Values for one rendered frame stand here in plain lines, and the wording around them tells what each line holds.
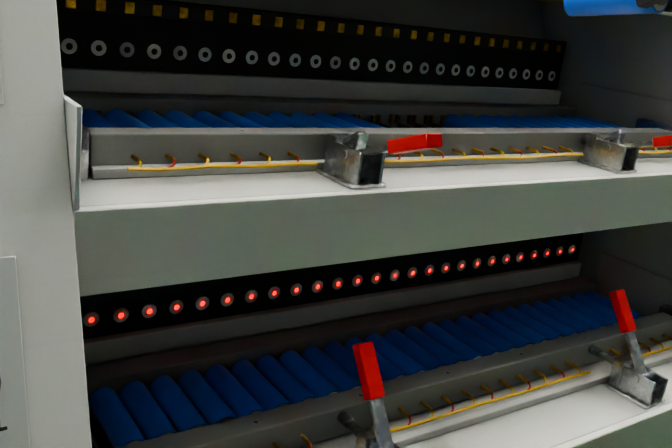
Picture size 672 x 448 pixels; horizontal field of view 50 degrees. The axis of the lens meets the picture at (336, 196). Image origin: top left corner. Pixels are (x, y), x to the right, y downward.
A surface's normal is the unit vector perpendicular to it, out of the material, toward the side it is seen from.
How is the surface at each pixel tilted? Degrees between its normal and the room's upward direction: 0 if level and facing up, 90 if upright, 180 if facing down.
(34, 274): 90
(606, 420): 23
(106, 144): 112
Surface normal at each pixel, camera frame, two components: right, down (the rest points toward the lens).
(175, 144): 0.55, 0.29
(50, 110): 0.55, -0.10
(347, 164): -0.83, 0.05
